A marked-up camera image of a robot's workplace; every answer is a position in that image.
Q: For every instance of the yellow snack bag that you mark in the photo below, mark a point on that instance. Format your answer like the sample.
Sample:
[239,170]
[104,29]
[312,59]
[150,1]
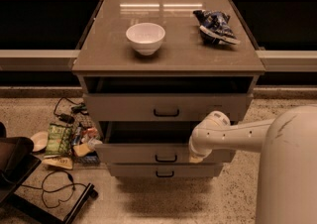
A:
[59,162]

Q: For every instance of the green chip bag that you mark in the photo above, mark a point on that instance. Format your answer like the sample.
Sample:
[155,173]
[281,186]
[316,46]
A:
[58,140]

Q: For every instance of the grey drawer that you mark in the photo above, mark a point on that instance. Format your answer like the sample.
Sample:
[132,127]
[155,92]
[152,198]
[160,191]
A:
[165,171]
[160,143]
[167,98]

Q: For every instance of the white plate on floor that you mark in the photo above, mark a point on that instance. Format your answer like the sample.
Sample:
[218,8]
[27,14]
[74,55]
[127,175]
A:
[40,140]

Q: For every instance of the grey top drawer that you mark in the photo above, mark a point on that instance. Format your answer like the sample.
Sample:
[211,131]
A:
[167,98]

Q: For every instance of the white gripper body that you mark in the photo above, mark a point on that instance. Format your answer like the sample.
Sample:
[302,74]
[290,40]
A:
[197,150]

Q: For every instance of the grey drawer cabinet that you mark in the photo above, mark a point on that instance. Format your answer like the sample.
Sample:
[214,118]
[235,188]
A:
[107,52]

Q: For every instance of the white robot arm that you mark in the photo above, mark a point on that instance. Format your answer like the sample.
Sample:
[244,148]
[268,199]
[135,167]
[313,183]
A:
[287,183]

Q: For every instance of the wire basket of snacks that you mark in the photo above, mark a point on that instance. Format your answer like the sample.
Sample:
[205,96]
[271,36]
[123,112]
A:
[85,137]

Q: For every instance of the white bowl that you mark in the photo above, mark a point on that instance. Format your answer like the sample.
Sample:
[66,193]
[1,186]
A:
[145,38]

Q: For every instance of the blue chip bag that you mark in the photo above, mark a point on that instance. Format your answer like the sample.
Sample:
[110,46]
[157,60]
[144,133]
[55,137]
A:
[214,28]

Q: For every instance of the grey bottom drawer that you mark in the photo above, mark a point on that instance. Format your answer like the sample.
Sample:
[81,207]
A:
[165,171]

